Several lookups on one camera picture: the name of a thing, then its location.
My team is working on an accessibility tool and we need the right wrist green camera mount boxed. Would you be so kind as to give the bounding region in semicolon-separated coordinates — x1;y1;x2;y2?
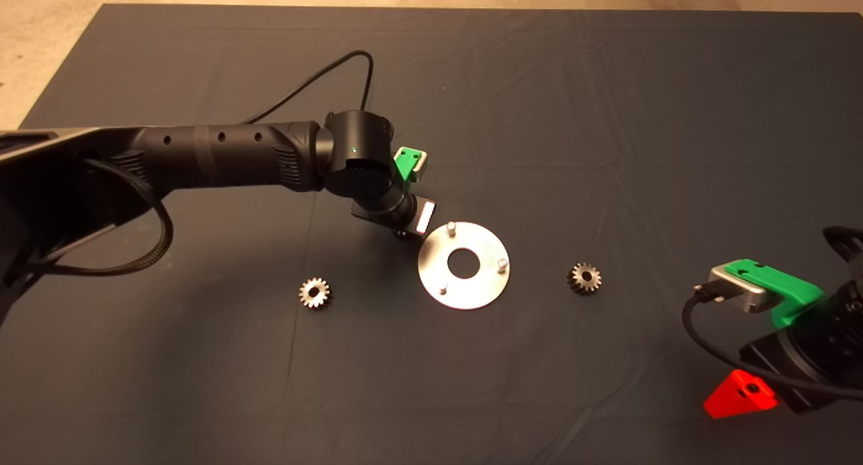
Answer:
734;259;825;330

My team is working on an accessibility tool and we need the dark grey table cloth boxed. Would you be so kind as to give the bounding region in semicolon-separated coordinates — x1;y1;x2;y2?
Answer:
0;3;863;465

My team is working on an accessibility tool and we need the left wrist green camera mount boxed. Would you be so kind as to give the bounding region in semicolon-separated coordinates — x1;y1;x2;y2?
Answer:
394;147;422;183

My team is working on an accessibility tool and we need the wrist green camera mount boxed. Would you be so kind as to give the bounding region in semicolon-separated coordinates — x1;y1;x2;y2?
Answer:
734;259;825;330
394;147;422;183

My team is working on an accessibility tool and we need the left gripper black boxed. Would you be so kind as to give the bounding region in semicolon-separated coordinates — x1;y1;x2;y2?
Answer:
351;195;437;237

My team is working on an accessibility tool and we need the left wrist thin black cable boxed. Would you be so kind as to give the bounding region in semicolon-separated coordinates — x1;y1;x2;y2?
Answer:
243;49;395;149

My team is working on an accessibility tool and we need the wrist thin black cable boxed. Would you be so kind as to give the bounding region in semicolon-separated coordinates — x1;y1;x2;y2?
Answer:
682;283;863;393
243;49;395;149

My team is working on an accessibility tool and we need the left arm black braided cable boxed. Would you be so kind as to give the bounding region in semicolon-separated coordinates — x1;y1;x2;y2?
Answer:
13;156;175;277

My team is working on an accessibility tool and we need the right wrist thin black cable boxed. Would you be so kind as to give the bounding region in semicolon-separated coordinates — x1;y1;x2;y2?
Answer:
682;283;863;393

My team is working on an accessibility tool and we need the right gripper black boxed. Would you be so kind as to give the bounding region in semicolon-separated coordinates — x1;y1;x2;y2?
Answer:
703;332;863;421

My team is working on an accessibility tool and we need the round metal carrier plate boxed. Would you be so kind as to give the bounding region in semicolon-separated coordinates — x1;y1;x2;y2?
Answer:
417;221;511;311

